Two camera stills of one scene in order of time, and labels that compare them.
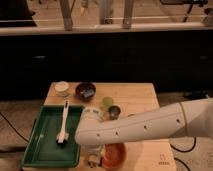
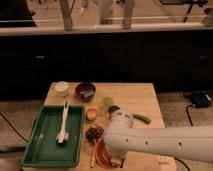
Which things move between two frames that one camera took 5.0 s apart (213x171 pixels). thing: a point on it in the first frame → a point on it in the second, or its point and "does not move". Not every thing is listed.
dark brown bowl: x=85 y=90 does not move
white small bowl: x=61 y=86 does not move
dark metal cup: x=114 y=112 does not move
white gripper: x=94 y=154 → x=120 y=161
